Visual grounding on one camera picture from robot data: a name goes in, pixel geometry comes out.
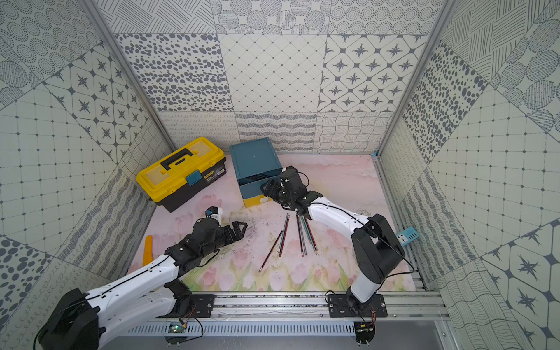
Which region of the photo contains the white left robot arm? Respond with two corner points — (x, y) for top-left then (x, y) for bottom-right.
(32, 217), (247, 349)

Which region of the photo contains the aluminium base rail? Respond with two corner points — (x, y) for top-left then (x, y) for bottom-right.
(122, 290), (452, 318)

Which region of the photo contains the yellow bottom drawer unit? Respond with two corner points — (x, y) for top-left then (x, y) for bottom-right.
(243, 195), (271, 208)

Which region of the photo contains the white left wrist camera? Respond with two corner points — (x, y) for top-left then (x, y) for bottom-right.
(205, 206), (223, 226)

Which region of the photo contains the green striped pencil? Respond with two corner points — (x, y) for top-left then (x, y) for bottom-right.
(278, 213), (290, 255)

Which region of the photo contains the orange object at wall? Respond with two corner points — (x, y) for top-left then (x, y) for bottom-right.
(142, 235), (154, 266)

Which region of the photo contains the yellow black toolbox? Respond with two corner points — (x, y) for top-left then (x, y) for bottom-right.
(136, 137), (226, 212)

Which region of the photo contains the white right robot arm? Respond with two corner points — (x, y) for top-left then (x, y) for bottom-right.
(260, 166), (405, 314)

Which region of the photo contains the teal drawer cabinet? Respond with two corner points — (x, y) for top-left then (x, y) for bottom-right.
(230, 138), (283, 200)

